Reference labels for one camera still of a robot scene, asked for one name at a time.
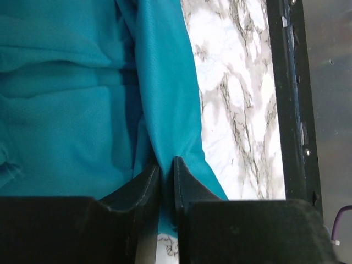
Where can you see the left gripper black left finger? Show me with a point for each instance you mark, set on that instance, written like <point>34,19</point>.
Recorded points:
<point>120,228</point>

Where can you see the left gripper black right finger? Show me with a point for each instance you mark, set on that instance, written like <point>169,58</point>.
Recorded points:
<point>211,230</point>

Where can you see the teal t shirt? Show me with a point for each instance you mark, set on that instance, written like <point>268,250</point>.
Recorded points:
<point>90,91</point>

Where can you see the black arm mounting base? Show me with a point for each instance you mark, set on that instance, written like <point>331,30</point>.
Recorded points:
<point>294,101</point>

